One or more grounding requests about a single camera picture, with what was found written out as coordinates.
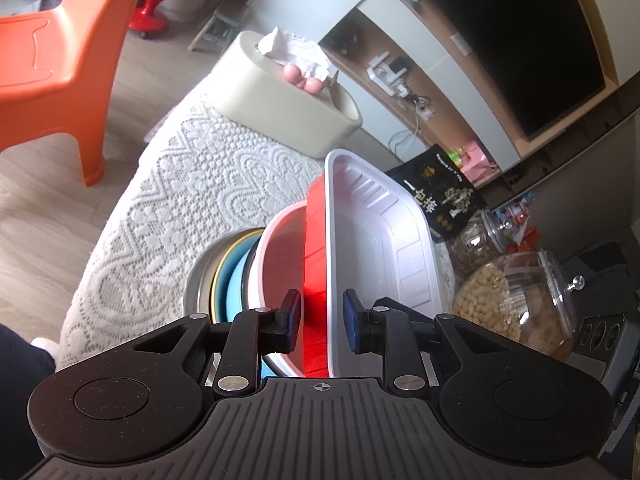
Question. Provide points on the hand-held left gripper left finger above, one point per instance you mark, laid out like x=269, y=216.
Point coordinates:
x=296, y=320

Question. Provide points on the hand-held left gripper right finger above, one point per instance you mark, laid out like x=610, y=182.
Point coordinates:
x=350, y=322

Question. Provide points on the white deep bowl orange logo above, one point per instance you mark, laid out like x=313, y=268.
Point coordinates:
x=282, y=265

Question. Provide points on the blue bowl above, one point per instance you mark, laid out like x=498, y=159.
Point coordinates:
x=237, y=285

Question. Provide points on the white bowl yellow rim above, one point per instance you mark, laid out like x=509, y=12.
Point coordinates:
x=214, y=300

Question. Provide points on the red and white rectangular tray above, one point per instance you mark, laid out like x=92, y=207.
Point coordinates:
x=380, y=240

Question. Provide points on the stainless steel bowl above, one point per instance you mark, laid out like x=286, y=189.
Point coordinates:
x=197, y=290

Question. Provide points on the small glass jar of seeds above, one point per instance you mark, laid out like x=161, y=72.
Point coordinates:
x=475, y=250

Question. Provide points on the large glass jar of peanuts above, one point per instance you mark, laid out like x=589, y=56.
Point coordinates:
x=500, y=300

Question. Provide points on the black snack packet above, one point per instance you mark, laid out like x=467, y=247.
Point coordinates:
x=450, y=195

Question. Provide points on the white lace tablecloth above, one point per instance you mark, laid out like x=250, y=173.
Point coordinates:
x=190, y=185

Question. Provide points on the pink bag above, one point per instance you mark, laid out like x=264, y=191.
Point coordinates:
x=477, y=165

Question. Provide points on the beige tissue organizer box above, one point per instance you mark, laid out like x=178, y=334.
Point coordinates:
x=270, y=105

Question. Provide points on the pink egg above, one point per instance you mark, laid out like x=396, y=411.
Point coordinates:
x=292, y=74
x=314, y=86

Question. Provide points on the thin wooden stick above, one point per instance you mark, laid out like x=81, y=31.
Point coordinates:
x=334, y=87

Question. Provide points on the white slipper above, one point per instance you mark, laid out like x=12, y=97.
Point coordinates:
x=47, y=347

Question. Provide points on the grey appliance with dials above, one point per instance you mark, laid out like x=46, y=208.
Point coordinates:
x=600, y=335

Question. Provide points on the white router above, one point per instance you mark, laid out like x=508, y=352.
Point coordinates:
x=385, y=72

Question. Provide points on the white and wood TV cabinet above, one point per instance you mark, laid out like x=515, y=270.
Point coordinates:
x=440, y=80

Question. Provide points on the white tissue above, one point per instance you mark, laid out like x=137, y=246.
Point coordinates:
x=295, y=50

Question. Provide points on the dark figurine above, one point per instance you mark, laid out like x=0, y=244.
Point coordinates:
x=350, y=42

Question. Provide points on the person's leg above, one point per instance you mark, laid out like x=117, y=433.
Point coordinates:
x=20, y=385

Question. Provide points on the small step stool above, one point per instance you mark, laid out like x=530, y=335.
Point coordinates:
x=215, y=30

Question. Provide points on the black television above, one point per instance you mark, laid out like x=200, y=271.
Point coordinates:
x=500, y=35

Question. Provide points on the orange plastic chair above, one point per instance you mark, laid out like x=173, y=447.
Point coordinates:
x=60, y=60

